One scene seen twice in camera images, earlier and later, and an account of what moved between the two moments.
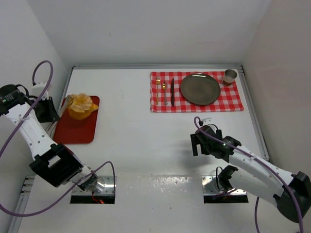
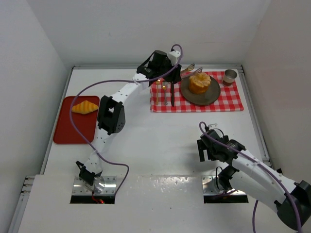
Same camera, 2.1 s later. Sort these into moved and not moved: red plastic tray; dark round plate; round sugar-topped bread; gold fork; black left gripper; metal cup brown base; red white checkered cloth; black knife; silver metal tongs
Moved: silver metal tongs; round sugar-topped bread; black left gripper
Not moved: dark round plate; black knife; metal cup brown base; red plastic tray; red white checkered cloth; gold fork
